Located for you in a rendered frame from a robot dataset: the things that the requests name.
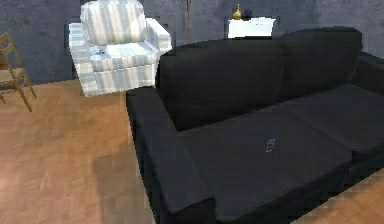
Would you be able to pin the black sofa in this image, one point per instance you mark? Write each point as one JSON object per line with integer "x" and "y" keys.
{"x": 253, "y": 133}

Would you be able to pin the thin wooden pole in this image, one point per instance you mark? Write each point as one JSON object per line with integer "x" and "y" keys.
{"x": 189, "y": 18}

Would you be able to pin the white striped armchair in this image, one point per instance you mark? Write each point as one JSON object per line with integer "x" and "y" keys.
{"x": 116, "y": 50}

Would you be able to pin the white side table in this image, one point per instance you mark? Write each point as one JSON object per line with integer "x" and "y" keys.
{"x": 250, "y": 28}

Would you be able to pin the golden vase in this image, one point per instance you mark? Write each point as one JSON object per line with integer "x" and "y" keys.
{"x": 237, "y": 14}

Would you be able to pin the small red object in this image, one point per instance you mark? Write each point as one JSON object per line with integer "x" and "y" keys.
{"x": 102, "y": 52}

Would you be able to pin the small black round object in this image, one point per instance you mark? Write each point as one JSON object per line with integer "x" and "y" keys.
{"x": 247, "y": 14}

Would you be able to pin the wooden chair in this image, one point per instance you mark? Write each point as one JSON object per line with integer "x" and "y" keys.
{"x": 13, "y": 75}

